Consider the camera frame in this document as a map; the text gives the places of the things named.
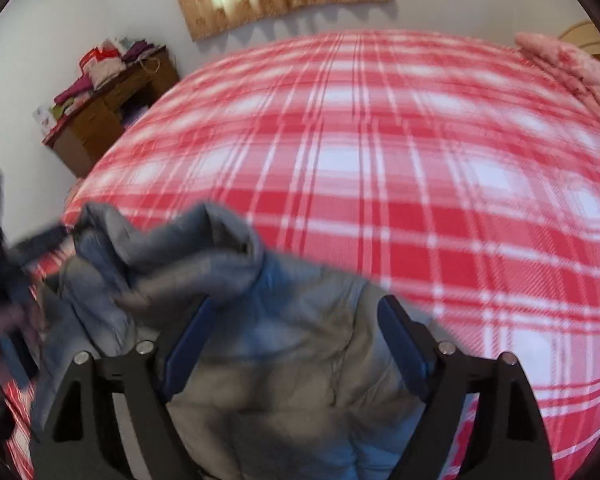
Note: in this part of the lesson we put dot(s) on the red box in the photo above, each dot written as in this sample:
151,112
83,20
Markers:
91,57

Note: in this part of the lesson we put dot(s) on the magenta folded clothes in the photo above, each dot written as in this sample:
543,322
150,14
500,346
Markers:
72,90

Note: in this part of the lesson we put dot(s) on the pale pink folded clothes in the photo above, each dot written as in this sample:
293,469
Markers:
105,71

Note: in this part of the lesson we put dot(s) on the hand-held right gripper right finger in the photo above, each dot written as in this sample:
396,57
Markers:
405,347

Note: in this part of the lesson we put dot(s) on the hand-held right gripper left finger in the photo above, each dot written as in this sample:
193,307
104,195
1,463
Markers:
187,350

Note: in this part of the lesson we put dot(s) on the red plaid bed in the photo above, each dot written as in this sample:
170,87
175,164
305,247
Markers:
405,185

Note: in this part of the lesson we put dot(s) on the grey puffer jacket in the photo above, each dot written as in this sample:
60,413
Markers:
290,360

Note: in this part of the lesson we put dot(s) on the purple folded clothes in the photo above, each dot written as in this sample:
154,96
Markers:
139,50

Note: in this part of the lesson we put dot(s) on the pink floral folded quilt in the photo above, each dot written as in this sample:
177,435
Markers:
570,65

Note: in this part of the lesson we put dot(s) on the white box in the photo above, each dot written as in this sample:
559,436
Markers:
43,119

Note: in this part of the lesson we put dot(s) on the wooden headboard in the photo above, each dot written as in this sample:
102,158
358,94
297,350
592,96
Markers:
587,35

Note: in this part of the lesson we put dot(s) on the brown wooden desk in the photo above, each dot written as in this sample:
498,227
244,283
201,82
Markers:
90,130

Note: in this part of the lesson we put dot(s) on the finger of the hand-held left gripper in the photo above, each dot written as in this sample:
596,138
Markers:
40,242

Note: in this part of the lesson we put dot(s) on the yellow window curtain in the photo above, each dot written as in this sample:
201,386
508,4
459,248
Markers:
280,5

